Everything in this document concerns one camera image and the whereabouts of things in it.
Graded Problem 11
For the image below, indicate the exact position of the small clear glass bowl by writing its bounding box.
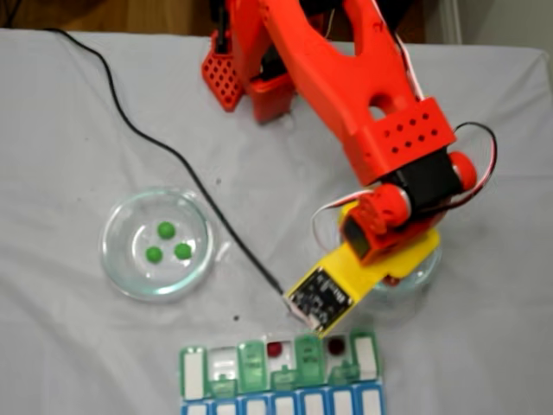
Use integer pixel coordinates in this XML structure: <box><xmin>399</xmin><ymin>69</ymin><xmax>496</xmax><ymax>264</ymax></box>
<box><xmin>334</xmin><ymin>202</ymin><xmax>445</xmax><ymax>303</ymax></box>

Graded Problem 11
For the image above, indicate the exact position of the camera circuit board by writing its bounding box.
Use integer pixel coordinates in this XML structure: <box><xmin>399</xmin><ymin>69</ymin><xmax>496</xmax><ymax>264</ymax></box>
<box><xmin>283</xmin><ymin>265</ymin><xmax>358</xmax><ymax>338</ymax></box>

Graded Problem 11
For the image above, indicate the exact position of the weekly pill organizer box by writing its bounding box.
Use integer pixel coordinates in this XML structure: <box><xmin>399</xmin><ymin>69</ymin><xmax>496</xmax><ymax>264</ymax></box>
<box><xmin>178</xmin><ymin>329</ymin><xmax>386</xmax><ymax>415</ymax></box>

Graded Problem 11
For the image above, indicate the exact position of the white tablecloth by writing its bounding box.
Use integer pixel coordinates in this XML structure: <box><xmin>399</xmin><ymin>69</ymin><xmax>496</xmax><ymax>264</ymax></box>
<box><xmin>0</xmin><ymin>29</ymin><xmax>553</xmax><ymax>415</ymax></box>

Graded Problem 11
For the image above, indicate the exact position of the long red white servo cable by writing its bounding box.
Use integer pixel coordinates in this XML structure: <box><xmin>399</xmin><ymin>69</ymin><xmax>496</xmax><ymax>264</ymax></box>
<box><xmin>391</xmin><ymin>29</ymin><xmax>428</xmax><ymax>101</ymax></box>

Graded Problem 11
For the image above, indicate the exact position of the large clear glass bowl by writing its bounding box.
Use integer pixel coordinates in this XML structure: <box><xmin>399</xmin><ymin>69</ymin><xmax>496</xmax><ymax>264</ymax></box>
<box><xmin>98</xmin><ymin>186</ymin><xmax>217</xmax><ymax>302</ymax></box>

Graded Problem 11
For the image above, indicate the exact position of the black table clamp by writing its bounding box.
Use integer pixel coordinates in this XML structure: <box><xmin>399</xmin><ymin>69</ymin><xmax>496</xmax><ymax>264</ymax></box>
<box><xmin>214</xmin><ymin>3</ymin><xmax>227</xmax><ymax>54</ymax></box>

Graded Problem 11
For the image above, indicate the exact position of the red white black servo cable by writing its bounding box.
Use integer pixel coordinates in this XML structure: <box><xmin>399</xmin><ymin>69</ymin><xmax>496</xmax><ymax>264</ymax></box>
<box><xmin>311</xmin><ymin>188</ymin><xmax>373</xmax><ymax>256</ymax></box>
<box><xmin>451</xmin><ymin>122</ymin><xmax>499</xmax><ymax>205</ymax></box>

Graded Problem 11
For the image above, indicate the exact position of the thick black camera cable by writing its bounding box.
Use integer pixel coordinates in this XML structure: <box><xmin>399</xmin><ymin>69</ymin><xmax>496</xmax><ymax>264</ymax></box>
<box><xmin>42</xmin><ymin>26</ymin><xmax>295</xmax><ymax>312</ymax></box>

